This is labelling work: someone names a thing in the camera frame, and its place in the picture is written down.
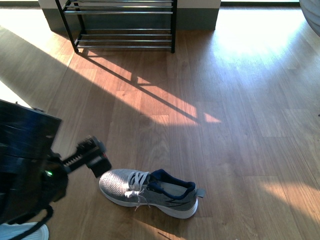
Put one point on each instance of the black metal shoe rack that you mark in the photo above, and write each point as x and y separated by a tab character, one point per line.
120	24

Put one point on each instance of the grey knit sneaker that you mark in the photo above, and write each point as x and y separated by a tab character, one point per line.
134	188

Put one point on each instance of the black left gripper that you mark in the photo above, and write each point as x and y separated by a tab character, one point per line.
31	174

